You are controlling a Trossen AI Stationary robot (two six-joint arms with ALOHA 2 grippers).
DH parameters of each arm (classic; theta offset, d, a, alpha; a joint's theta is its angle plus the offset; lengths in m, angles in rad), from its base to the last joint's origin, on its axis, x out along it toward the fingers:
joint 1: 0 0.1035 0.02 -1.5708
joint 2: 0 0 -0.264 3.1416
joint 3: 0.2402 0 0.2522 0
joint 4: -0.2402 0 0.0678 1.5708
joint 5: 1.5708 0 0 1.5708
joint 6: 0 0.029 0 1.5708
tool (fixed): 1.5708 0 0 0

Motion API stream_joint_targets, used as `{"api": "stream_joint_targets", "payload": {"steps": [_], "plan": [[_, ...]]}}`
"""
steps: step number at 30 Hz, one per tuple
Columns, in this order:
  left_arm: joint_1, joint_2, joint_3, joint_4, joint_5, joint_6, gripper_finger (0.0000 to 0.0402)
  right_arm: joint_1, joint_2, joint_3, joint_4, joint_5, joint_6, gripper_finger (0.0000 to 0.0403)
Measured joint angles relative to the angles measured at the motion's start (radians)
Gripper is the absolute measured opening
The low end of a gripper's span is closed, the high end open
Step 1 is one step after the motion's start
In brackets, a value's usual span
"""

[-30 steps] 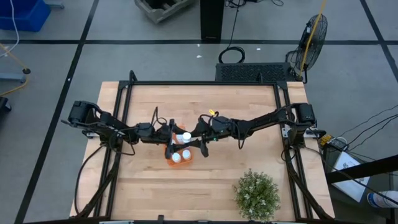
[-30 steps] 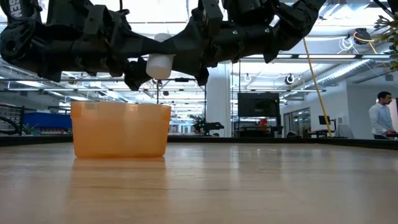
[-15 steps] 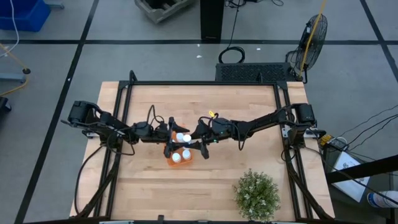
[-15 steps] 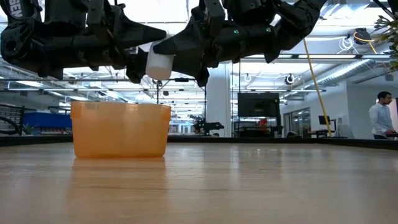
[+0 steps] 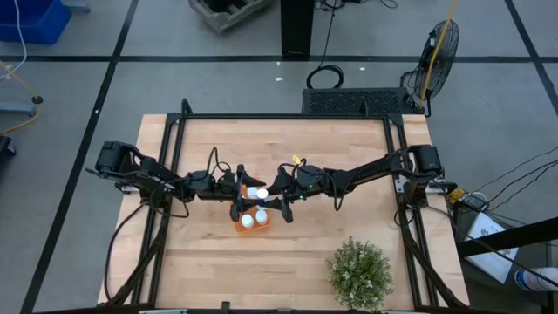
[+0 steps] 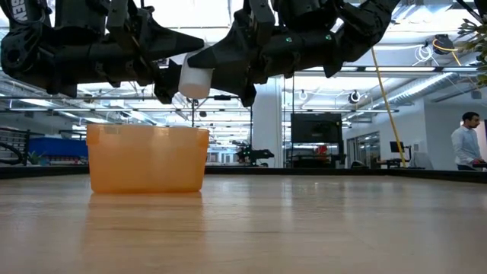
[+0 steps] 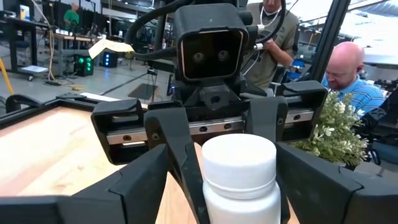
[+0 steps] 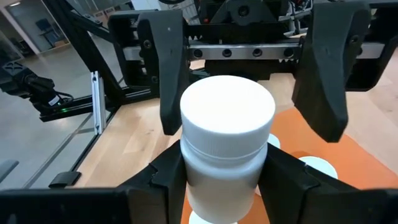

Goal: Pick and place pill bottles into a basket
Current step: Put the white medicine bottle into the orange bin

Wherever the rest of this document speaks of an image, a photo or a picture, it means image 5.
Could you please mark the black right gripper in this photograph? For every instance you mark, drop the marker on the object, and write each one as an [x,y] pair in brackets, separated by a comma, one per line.
[290,183]

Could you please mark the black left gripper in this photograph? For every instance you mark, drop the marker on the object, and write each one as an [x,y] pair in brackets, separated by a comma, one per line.
[237,174]

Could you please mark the orange translucent plastic basket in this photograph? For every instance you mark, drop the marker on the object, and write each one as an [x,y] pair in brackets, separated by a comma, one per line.
[253,230]

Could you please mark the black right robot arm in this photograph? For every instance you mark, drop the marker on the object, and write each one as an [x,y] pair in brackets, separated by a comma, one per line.
[370,170]

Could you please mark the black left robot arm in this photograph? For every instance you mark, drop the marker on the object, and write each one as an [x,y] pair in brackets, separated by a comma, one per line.
[152,172]

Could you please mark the green artificial potted plant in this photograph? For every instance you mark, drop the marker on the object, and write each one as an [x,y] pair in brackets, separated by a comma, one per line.
[359,272]

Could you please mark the black perforated metal case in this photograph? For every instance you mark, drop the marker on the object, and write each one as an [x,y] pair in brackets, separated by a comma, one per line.
[355,101]

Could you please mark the black tower box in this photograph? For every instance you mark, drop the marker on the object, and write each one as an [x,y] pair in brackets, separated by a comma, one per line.
[297,26]

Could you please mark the power strip with plugs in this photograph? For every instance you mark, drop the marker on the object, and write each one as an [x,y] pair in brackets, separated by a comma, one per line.
[462,197]

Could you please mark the white printed paper box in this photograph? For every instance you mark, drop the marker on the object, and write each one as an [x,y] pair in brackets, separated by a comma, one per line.
[488,231]

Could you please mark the black floor fan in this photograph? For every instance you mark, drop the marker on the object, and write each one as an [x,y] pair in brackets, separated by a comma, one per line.
[449,56]

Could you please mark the black metal beam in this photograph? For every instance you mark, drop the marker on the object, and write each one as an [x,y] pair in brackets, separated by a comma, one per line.
[505,237]

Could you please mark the blue plastic bin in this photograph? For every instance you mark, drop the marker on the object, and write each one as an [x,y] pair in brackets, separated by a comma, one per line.
[35,22]

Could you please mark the white roll with blue print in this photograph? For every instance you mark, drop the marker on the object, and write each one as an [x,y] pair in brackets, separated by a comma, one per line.
[538,280]

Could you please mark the black metal table frame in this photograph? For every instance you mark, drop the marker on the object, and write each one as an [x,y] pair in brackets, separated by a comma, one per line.
[283,116]

